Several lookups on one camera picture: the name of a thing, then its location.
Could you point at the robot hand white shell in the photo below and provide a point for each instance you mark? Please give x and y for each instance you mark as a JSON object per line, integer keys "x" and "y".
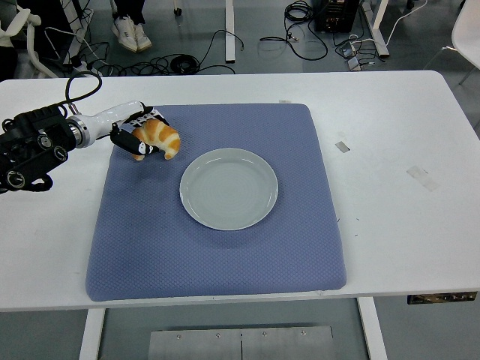
{"x": 108, "y": 116}

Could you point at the golden croissant bread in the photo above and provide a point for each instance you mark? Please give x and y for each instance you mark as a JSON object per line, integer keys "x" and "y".
{"x": 165, "y": 137}

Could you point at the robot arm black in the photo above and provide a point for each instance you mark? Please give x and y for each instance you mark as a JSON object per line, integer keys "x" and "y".
{"x": 30, "y": 127}

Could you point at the white power strip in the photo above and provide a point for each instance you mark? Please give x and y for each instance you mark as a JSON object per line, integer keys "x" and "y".
{"x": 80, "y": 67}

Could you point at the person's foot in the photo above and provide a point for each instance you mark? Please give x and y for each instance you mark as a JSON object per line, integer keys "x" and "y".
{"x": 142, "y": 37}
{"x": 123, "y": 32}

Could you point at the person's leg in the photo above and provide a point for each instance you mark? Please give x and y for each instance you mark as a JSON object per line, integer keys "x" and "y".
{"x": 131, "y": 7}

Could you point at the white caster leg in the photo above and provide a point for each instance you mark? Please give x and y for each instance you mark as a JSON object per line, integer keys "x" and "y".
{"x": 177, "y": 7}

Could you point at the blue quilted mat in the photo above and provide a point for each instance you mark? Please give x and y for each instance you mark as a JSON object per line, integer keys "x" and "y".
{"x": 150, "y": 243}

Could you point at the round grey plate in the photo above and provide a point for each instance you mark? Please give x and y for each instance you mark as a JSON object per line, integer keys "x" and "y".
{"x": 228, "y": 191}

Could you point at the white desk foot bar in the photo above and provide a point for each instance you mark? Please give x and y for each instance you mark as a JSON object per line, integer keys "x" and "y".
{"x": 377, "y": 30}
{"x": 230, "y": 30}

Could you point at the white table leg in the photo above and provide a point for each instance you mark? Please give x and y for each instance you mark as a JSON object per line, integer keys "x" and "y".
{"x": 92, "y": 333}
{"x": 372, "y": 330}

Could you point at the small grey tape strip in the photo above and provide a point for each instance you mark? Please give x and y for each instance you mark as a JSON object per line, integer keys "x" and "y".
{"x": 342, "y": 146}

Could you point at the black equipment box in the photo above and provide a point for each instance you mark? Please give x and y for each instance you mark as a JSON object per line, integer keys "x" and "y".
{"x": 333, "y": 15}

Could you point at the grey power adapter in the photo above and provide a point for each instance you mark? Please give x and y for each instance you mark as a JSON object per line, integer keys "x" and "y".
{"x": 348, "y": 49}

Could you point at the large clear tape patch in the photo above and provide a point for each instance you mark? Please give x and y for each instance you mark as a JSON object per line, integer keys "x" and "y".
{"x": 422, "y": 178}

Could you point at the white shell chair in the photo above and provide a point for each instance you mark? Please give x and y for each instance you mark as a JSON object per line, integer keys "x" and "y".
{"x": 467, "y": 33}

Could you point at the white office chair frame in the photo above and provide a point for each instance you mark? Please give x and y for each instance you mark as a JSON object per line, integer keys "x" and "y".
{"x": 31, "y": 41}

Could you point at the metal bracket under table edge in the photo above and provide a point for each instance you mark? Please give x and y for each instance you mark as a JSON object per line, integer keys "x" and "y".
{"x": 442, "y": 298}

